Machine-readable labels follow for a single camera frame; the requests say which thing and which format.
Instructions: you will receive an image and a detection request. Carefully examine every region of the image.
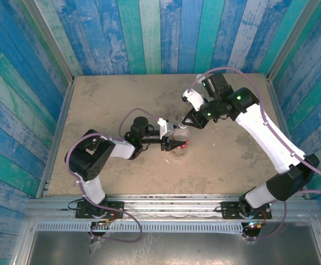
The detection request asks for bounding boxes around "clear bottle with red label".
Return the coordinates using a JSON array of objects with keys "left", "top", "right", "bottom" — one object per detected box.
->
[{"left": 172, "top": 126, "right": 191, "bottom": 157}]

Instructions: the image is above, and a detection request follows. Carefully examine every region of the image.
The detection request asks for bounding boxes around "small circuit board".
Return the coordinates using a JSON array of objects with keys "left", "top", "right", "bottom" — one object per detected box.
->
[
  {"left": 90, "top": 219, "right": 114, "bottom": 232},
  {"left": 244, "top": 220, "right": 266, "bottom": 230}
]

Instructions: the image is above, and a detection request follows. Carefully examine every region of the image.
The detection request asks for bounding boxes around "shiny metal panel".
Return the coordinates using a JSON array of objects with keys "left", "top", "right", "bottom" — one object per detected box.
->
[{"left": 28, "top": 231, "right": 321, "bottom": 265}]

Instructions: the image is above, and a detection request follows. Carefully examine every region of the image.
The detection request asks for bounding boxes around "aluminium table edge rail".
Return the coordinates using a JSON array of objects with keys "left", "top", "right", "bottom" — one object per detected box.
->
[
  {"left": 266, "top": 74, "right": 310, "bottom": 199},
  {"left": 35, "top": 79, "right": 76, "bottom": 199}
]

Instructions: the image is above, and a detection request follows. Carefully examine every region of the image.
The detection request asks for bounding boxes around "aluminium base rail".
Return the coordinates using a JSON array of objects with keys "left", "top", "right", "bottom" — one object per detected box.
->
[{"left": 25, "top": 194, "right": 320, "bottom": 220}]

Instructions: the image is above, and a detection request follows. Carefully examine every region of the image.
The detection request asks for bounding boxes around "white slotted cable duct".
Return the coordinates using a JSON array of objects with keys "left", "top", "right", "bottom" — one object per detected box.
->
[{"left": 36, "top": 220, "right": 245, "bottom": 235}]

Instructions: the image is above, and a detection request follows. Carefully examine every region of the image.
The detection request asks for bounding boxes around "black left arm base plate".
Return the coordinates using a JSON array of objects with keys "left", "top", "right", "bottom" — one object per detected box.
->
[{"left": 75, "top": 200, "right": 125, "bottom": 219}]

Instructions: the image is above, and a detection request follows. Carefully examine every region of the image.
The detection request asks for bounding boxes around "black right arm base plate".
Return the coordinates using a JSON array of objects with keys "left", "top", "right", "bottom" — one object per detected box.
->
[{"left": 220, "top": 201, "right": 272, "bottom": 220}]

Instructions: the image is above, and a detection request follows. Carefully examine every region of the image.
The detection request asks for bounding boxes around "aluminium corner post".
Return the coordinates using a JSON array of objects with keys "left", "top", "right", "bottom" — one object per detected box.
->
[
  {"left": 267, "top": 0, "right": 321, "bottom": 81},
  {"left": 22, "top": 0, "right": 76, "bottom": 85}
]

